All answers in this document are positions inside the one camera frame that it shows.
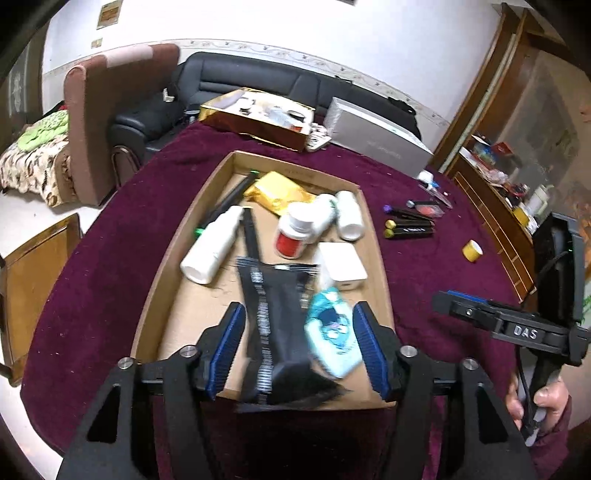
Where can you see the red pill bottle white cap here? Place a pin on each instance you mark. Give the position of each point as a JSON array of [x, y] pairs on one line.
[[294, 230]]

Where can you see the small white bottle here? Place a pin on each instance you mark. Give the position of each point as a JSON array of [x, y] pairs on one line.
[[426, 178]]

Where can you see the black foil pouch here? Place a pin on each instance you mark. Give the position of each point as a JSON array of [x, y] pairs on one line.
[[278, 371]]

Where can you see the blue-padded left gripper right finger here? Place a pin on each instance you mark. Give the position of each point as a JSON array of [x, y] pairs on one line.
[[401, 374]]

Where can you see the cardboard tray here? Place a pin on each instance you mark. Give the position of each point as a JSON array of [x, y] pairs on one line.
[[177, 311]]

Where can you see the green-tipped black pen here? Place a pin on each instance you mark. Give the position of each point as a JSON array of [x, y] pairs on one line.
[[231, 199]]

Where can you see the grey rectangular box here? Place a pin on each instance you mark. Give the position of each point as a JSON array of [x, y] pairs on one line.
[[364, 132]]

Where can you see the yellow cylindrical container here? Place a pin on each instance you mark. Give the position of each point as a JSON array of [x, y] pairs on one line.
[[472, 251]]

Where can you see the brown armchair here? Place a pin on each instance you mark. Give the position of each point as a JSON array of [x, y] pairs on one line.
[[95, 90]]

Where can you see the black marker yellow cap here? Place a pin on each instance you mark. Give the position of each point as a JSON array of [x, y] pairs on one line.
[[402, 223]]

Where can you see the black marker olive cap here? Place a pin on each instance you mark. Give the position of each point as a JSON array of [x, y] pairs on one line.
[[408, 232]]

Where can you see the teal white tissue pack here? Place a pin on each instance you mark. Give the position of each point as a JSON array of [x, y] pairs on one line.
[[329, 330]]

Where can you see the wooden chair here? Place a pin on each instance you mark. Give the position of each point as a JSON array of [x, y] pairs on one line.
[[28, 275]]

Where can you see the gold open box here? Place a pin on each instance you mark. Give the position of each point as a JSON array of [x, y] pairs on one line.
[[270, 118]]

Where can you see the yellow foil packet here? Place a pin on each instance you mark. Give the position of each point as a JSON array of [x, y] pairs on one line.
[[275, 192]]

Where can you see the black marker purple cap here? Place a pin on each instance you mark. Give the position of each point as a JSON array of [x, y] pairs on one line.
[[403, 213]]

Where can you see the black comb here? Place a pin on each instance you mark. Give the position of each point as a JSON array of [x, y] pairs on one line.
[[249, 231]]

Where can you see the white spray bottle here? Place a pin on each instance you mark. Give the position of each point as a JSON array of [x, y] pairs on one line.
[[203, 259]]

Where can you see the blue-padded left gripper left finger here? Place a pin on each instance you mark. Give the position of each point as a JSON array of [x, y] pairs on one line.
[[193, 374]]

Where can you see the clear case with red item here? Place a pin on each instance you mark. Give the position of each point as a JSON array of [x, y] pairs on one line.
[[426, 208]]

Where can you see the floral blanket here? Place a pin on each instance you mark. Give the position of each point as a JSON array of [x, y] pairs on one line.
[[39, 160]]

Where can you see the white square charger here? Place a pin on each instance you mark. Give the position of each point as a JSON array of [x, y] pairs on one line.
[[339, 266]]

